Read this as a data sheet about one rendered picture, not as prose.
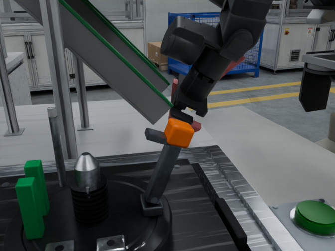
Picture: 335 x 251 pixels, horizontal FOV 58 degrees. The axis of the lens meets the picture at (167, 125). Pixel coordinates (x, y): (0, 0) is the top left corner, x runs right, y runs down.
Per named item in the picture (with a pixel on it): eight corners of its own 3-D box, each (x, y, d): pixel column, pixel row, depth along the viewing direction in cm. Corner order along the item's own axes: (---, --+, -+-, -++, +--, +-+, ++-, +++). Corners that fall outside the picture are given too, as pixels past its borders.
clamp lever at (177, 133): (159, 194, 28) (190, 122, 26) (163, 207, 27) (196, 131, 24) (122, 187, 27) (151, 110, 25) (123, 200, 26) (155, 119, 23)
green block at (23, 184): (45, 227, 25) (35, 176, 23) (42, 238, 24) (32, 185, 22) (29, 230, 25) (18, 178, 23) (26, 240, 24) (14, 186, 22)
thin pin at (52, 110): (68, 182, 31) (56, 104, 28) (67, 186, 31) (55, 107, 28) (60, 183, 31) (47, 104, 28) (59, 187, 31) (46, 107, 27)
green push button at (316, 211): (318, 212, 33) (322, 196, 32) (345, 238, 29) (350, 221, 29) (284, 217, 32) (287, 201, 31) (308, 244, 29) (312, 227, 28)
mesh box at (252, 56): (228, 66, 568) (232, 10, 530) (258, 76, 494) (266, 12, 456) (166, 72, 522) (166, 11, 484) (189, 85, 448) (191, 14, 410)
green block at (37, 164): (50, 206, 28) (41, 158, 26) (48, 215, 27) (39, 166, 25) (36, 208, 28) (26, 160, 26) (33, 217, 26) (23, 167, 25)
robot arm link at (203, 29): (257, 39, 47) (250, 10, 53) (193, 8, 43) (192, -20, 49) (216, 89, 55) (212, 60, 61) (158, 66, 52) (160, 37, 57)
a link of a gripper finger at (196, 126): (153, 141, 60) (174, 107, 55) (156, 119, 66) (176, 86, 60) (183, 154, 62) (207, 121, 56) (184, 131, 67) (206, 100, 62)
